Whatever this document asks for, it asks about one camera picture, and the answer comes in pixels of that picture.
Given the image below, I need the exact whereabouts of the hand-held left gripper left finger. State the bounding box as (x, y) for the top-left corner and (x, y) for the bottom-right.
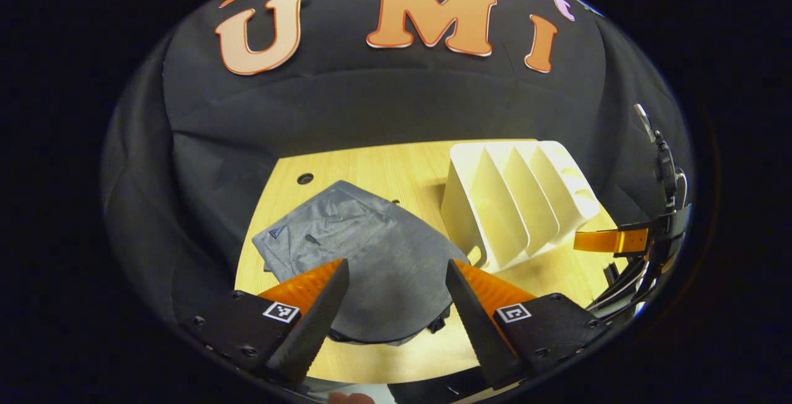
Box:
(179, 259), (350, 386)

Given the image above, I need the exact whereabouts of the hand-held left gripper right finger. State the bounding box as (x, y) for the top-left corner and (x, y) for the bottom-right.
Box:
(445, 260), (610, 390)

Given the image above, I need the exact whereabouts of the grey schoolbag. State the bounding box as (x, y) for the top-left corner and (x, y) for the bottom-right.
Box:
(252, 180), (471, 346)

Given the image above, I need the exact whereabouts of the white bookshelf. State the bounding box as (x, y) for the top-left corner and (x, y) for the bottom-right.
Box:
(439, 140), (601, 272)

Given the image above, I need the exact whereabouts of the black cable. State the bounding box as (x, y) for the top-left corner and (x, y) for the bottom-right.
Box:
(585, 256), (666, 321)

